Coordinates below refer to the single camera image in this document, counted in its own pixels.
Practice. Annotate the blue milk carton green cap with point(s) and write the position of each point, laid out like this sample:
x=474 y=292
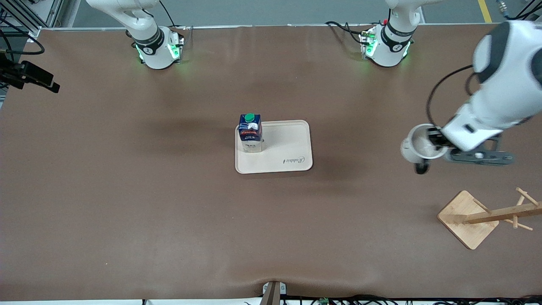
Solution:
x=250 y=135

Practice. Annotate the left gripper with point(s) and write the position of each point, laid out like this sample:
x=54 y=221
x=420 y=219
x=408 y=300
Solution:
x=435 y=136

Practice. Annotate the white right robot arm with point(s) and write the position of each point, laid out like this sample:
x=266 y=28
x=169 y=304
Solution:
x=152 y=51

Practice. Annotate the brown table cover mat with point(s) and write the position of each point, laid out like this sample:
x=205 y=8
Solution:
x=127 y=212

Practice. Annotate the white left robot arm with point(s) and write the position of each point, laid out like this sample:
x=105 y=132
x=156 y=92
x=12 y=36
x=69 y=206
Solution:
x=508 y=63

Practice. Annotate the cream tray with rabbit print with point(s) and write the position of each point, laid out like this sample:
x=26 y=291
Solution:
x=279 y=144

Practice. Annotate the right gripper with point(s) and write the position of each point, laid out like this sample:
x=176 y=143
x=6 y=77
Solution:
x=6 y=65

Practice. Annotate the wooden cup rack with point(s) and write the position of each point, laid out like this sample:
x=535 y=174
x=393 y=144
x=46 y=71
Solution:
x=465 y=212

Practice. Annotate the aluminium frame with black struts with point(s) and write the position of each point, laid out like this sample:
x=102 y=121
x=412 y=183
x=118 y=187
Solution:
x=53 y=12

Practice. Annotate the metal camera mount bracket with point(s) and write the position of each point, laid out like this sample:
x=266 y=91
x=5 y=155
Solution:
x=273 y=293

